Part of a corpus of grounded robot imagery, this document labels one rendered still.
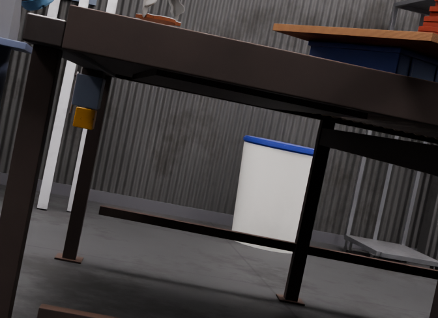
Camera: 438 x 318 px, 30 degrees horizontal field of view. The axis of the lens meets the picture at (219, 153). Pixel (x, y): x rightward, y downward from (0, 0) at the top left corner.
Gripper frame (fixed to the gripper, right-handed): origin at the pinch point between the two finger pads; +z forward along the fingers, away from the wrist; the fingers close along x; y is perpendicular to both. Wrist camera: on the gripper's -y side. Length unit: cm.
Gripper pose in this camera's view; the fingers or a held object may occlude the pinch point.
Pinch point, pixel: (158, 19)
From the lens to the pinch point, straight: 247.6
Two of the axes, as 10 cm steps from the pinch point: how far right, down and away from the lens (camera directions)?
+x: 8.0, 1.4, 5.8
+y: 5.6, 1.5, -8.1
